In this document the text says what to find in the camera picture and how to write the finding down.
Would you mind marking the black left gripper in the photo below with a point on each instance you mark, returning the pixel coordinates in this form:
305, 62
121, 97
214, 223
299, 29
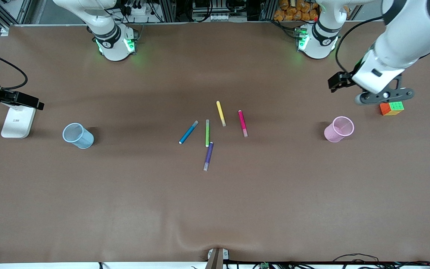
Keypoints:
339, 81

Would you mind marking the purple marker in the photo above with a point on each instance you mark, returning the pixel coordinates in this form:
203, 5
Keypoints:
208, 156

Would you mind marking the yellow marker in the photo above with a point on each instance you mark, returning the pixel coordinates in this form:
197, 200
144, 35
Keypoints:
221, 113

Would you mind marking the translucent pink plastic cup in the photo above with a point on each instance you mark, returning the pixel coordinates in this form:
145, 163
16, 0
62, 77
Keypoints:
336, 132

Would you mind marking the translucent blue plastic cup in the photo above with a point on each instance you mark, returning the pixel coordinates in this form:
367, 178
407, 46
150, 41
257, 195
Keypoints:
78, 137

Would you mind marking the blue marker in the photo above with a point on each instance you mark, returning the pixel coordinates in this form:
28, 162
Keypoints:
189, 132

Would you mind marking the white desk lamp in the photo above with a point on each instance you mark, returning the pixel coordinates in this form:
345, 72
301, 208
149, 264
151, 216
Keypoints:
17, 125

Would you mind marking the small green circuit board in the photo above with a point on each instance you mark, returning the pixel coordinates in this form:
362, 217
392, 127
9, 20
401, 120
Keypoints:
264, 265

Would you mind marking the white power strip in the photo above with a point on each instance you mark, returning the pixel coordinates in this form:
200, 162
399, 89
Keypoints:
140, 10

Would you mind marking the pink marker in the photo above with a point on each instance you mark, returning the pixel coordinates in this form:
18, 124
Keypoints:
243, 123

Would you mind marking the white table corner bracket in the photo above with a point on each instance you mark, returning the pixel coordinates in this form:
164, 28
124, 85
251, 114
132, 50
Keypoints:
4, 31

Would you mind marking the aluminium frame struts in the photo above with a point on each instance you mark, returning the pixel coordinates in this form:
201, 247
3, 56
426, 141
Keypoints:
8, 11

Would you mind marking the colourful puzzle cube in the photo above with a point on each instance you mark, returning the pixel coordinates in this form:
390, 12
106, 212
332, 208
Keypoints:
391, 109

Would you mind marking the green marker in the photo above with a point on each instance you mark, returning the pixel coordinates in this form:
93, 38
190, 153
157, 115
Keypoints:
207, 133

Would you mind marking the orange snack bags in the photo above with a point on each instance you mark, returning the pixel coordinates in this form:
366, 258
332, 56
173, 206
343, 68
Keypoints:
293, 10

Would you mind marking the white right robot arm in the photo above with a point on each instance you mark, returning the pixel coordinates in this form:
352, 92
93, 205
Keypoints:
110, 45

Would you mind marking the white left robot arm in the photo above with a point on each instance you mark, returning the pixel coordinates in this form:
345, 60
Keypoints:
405, 41

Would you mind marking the white terminal block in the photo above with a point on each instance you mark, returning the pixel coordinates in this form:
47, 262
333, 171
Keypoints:
211, 17

